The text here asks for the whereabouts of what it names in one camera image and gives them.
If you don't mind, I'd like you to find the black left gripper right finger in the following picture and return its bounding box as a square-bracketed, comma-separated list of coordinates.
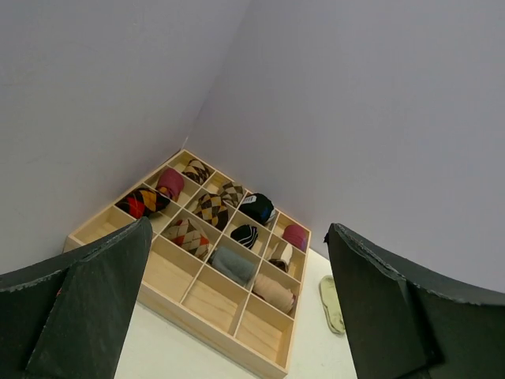
[324, 223, 504, 378]

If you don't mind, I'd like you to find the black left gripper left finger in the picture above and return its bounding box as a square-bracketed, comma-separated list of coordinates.
[1, 217, 152, 378]

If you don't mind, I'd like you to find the cream ankle sock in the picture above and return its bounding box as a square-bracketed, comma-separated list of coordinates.
[319, 276, 346, 336]

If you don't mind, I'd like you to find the red orange argyle rolled sock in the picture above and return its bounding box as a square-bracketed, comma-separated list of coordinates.
[115, 188, 170, 219]

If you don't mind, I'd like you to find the cream brown rolled sock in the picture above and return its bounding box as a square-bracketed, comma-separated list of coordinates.
[267, 242, 293, 272]

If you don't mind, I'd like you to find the maroon rolled sock right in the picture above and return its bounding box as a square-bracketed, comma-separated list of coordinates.
[282, 224, 309, 252]

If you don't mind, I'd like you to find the maroon rolled sock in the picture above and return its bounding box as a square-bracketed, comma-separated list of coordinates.
[155, 167, 185, 201]
[282, 224, 309, 252]

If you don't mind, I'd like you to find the beige orange argyle rolled sock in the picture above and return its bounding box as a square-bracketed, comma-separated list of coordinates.
[161, 218, 210, 261]

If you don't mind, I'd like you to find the wooden compartment sock box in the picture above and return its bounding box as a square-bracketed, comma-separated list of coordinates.
[64, 148, 312, 378]

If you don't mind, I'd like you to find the maroon rolled sock left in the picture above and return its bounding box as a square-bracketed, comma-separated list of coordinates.
[155, 167, 185, 201]

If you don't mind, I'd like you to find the black white striped rolled sock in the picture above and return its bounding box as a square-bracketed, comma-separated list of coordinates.
[230, 224, 259, 250]

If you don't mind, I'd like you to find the brown yellow argyle rolled sock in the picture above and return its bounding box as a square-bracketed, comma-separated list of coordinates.
[193, 193, 229, 231]

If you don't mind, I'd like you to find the black blue rolled sock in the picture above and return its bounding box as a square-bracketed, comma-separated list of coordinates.
[239, 193, 276, 225]

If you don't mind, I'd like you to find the brown argyle rolled sock corner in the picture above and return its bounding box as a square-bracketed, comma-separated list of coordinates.
[182, 159, 211, 186]

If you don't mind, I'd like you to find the beige grey argyle rolled sock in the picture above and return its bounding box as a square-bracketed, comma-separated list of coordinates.
[218, 181, 245, 208]

